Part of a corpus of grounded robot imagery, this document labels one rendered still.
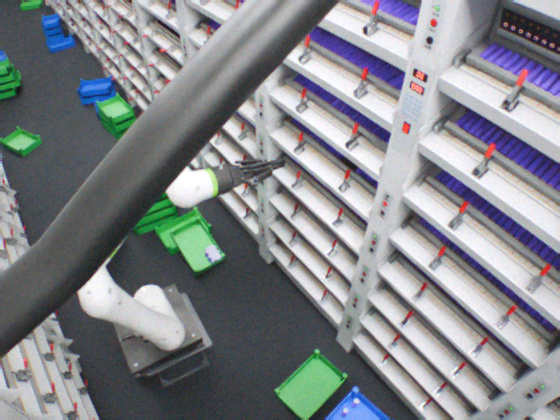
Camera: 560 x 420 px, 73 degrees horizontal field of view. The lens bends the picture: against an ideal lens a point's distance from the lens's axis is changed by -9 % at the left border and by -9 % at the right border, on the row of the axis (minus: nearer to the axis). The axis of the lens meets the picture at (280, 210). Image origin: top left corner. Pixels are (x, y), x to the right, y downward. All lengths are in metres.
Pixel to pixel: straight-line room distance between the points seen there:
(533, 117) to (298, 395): 1.61
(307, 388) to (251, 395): 0.27
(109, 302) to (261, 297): 1.20
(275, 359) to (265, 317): 0.25
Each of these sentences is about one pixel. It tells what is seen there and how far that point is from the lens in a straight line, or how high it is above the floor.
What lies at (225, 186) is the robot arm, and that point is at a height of 1.14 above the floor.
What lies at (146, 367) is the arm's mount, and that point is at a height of 0.34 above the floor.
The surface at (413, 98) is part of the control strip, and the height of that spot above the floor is 1.46.
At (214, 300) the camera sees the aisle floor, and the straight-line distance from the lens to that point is 2.36.
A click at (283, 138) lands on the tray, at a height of 0.96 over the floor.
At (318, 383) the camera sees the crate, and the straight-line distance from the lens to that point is 2.15.
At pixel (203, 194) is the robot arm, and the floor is 1.15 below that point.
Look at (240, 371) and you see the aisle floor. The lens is 2.17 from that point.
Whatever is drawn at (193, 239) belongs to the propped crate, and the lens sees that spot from 2.55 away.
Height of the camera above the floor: 2.01
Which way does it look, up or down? 47 degrees down
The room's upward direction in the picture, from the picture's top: 2 degrees clockwise
